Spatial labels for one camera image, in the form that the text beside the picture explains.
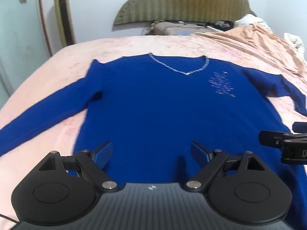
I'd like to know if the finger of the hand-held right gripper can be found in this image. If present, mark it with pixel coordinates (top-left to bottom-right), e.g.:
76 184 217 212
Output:
292 122 307 133
258 130 285 147

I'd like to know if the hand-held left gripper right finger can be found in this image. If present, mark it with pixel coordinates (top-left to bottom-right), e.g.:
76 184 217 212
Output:
186 141 264 192

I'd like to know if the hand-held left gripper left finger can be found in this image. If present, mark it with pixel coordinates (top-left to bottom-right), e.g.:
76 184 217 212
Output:
38 141 120 192

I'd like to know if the blue v-neck sweater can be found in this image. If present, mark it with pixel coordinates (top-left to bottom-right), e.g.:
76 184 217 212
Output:
0 53 307 221

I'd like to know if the white fluffy cloth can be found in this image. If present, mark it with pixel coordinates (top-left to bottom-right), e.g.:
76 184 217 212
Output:
284 32 304 51

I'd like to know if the orange blanket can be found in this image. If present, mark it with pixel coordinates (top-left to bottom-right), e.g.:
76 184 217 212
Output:
192 23 307 82

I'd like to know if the pink bed blanket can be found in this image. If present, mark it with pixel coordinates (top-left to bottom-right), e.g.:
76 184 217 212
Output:
0 32 307 230

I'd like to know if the white fluffy pillow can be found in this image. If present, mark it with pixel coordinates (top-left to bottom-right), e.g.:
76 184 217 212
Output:
235 14 272 33

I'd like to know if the black cloth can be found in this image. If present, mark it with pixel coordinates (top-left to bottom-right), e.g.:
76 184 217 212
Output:
206 20 235 32

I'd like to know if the brown striped pillow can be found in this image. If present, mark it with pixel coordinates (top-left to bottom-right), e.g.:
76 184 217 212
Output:
144 20 211 36

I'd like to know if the gold tower fan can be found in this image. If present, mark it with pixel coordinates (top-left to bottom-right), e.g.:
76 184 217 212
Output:
53 0 77 48

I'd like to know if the frosted glass door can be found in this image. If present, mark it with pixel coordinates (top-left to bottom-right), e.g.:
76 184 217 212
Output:
0 0 52 96

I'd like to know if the olive padded headboard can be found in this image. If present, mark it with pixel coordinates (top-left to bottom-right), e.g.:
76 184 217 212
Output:
113 0 258 27

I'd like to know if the black cable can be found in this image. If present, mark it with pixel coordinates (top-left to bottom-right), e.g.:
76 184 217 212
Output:
0 214 20 223

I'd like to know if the brown curved door frame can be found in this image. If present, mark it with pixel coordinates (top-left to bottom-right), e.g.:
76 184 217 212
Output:
36 0 54 57

